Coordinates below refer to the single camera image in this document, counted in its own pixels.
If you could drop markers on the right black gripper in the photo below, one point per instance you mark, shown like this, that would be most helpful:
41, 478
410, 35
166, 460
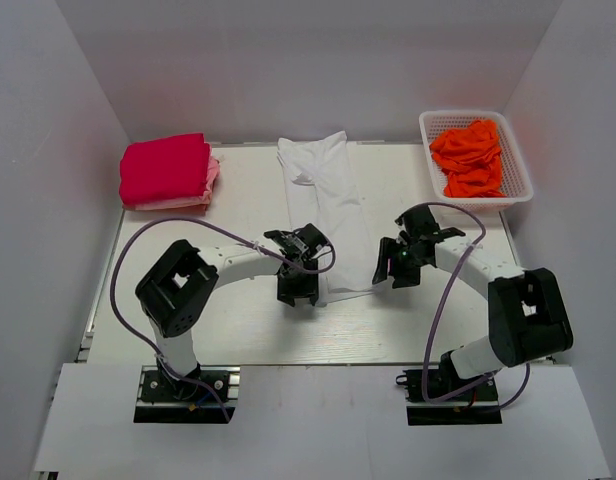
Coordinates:
404, 278

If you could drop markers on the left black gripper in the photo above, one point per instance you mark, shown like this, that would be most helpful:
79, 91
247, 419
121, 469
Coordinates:
309, 289

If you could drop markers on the white t shirt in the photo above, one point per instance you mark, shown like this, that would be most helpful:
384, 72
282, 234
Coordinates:
321, 189

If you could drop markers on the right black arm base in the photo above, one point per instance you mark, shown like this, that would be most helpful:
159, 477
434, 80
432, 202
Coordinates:
476, 406

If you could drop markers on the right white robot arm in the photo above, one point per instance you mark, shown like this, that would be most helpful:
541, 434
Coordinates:
526, 315

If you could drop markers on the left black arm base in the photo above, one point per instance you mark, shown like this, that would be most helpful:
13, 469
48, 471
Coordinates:
161, 400

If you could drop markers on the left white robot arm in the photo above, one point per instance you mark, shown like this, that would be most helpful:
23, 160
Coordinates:
177, 288

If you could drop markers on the orange t shirt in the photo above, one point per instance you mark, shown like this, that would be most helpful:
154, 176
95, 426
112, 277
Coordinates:
470, 158

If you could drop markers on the white plastic basket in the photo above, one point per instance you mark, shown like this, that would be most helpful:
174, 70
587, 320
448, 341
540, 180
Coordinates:
516, 184

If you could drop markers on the folded magenta t shirt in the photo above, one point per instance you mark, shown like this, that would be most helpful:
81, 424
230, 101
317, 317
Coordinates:
171, 168

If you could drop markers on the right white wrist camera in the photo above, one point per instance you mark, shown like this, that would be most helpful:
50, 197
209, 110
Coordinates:
403, 235

